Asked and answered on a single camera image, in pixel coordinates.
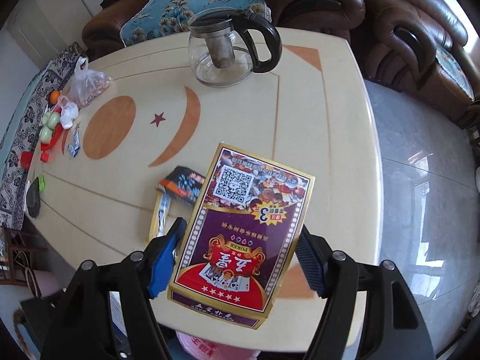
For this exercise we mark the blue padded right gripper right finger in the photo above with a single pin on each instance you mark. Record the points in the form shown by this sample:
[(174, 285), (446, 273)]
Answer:
[(311, 261)]

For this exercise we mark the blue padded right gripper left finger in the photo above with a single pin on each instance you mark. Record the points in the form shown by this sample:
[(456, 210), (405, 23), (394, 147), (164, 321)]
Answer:
[(161, 256)]

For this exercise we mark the purple poker card box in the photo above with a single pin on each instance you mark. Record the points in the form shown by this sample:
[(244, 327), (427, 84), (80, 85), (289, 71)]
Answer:
[(241, 237)]

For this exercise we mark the black cigarette box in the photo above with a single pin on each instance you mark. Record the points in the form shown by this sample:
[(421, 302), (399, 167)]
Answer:
[(182, 184)]

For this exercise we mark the pink-lined trash bin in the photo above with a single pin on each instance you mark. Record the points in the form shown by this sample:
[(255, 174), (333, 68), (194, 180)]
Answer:
[(205, 349)]

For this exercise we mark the gold framed card pack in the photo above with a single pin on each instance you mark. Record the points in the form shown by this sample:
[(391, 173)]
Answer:
[(159, 216)]

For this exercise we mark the green bottle cap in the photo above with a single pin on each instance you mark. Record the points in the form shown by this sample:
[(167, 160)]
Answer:
[(41, 183)]

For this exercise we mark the blue white wrapper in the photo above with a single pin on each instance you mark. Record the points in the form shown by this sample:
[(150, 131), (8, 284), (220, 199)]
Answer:
[(74, 147)]

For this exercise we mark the cream coffee table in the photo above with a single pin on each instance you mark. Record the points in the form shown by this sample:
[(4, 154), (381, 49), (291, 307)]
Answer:
[(311, 113)]

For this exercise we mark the red tray with cups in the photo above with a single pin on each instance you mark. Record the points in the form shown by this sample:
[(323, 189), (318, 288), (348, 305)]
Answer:
[(51, 130)]

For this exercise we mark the small white plastic bag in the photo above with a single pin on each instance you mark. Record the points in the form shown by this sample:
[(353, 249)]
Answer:
[(69, 111)]

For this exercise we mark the floral covered bench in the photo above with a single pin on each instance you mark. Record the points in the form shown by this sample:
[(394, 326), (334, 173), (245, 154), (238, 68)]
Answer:
[(22, 133)]

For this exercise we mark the plastic bag of peanuts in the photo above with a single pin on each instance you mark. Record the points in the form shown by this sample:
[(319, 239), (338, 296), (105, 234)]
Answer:
[(86, 83)]

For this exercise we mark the orange fruit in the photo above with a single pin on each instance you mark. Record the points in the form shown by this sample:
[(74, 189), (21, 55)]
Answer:
[(54, 96)]

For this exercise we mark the armchair blue seat cover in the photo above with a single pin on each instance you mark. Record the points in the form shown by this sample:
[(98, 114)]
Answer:
[(449, 64)]

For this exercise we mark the brown leather armchair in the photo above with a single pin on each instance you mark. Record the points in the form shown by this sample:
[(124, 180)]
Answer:
[(395, 46)]

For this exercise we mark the brown leather sofa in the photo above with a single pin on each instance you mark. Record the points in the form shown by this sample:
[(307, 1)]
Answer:
[(123, 23)]

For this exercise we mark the blue floral seat cover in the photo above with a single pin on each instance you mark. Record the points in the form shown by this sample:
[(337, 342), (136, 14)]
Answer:
[(161, 18)]

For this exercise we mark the cream wooden cabinet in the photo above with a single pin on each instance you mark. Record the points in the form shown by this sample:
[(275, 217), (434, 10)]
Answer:
[(44, 28)]

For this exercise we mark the glass teapot black handle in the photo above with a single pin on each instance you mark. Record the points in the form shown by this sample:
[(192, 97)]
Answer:
[(221, 50)]

